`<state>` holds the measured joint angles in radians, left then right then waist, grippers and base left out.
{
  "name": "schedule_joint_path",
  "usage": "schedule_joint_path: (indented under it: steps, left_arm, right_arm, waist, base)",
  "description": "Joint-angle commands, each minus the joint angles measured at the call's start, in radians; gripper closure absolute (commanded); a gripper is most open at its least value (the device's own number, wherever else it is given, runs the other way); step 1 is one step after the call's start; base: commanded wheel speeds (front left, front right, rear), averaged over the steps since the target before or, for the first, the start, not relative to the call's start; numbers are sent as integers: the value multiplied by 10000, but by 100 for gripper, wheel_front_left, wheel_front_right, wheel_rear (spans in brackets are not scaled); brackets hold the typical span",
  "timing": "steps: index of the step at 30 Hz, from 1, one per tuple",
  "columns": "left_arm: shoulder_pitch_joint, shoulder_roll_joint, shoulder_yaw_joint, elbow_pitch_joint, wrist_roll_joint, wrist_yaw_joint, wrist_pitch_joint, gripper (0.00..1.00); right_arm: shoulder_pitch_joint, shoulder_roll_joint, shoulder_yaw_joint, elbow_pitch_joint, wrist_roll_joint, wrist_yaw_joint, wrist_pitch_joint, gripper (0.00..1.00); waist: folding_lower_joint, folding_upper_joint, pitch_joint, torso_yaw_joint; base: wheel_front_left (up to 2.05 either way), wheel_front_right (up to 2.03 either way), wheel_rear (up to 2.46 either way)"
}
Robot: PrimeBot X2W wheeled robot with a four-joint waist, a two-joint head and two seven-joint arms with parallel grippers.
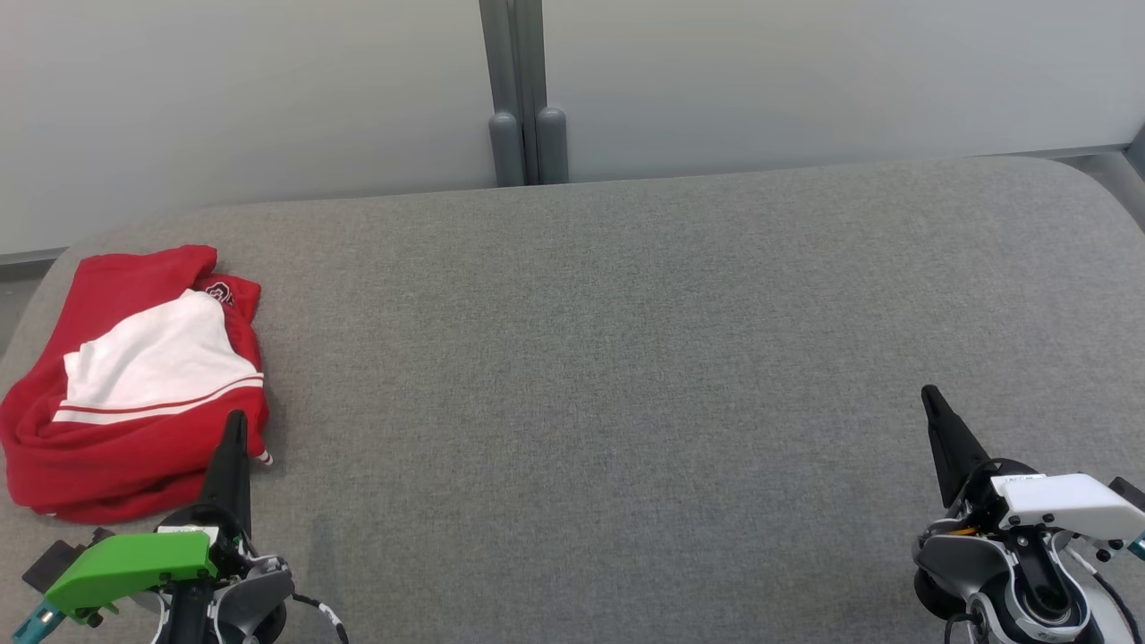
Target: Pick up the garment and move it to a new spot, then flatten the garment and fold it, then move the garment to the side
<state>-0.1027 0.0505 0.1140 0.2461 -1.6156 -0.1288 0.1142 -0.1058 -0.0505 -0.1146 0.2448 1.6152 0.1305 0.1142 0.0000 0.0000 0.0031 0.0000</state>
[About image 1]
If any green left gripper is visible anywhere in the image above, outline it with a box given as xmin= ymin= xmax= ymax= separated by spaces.
xmin=45 ymin=411 xmax=256 ymax=625

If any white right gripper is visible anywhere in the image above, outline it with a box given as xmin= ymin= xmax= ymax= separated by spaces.
xmin=921 ymin=386 xmax=1145 ymax=541

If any red white striped jersey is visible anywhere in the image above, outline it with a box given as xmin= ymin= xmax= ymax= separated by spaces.
xmin=0 ymin=244 xmax=274 ymax=526

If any grey fabric sofa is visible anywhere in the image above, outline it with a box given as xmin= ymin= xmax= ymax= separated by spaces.
xmin=0 ymin=157 xmax=1145 ymax=644

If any black white-banded arm cable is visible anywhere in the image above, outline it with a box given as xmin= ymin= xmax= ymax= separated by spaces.
xmin=293 ymin=594 xmax=350 ymax=644

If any left camera cable teal plug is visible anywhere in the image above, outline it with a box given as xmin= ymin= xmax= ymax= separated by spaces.
xmin=9 ymin=604 xmax=64 ymax=644

